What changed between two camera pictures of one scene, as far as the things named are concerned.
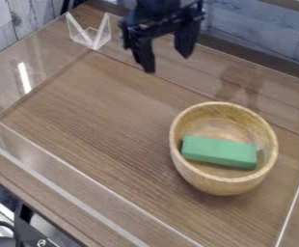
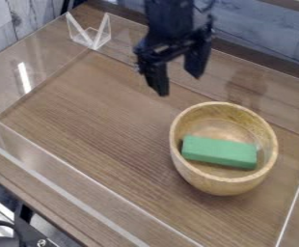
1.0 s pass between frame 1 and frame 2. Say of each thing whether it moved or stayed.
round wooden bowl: stayed
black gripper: moved
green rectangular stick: stayed
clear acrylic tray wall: stayed
